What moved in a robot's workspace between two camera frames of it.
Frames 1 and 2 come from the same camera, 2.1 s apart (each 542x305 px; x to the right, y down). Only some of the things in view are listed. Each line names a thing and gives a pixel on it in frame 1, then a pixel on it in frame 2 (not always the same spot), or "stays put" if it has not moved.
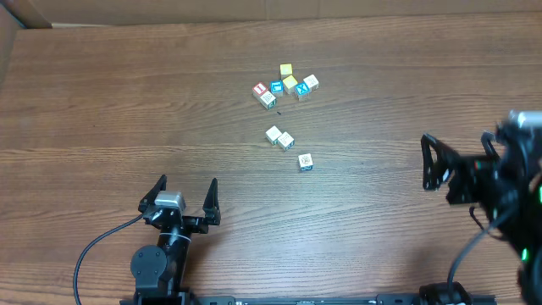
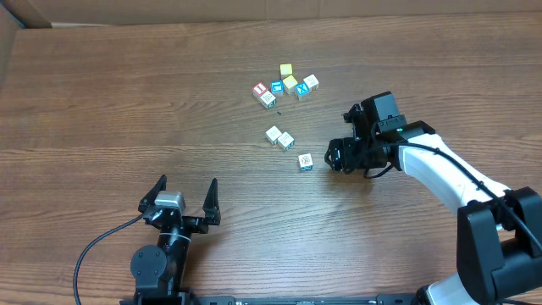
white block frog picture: (273, 135) stays put
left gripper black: (186, 221) stays put
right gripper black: (459, 179) → (339, 155)
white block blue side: (306, 163) stays put
